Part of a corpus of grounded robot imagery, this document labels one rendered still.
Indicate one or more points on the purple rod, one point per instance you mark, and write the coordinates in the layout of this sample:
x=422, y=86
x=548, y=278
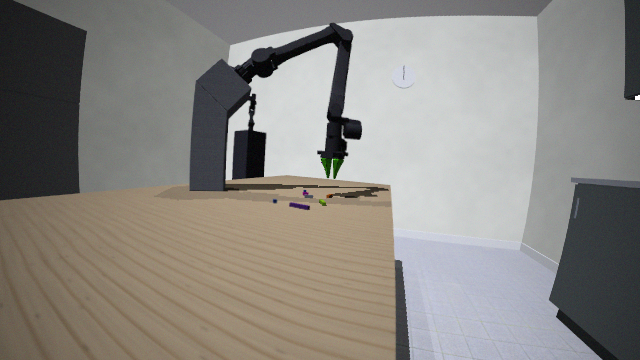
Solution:
x=301, y=206

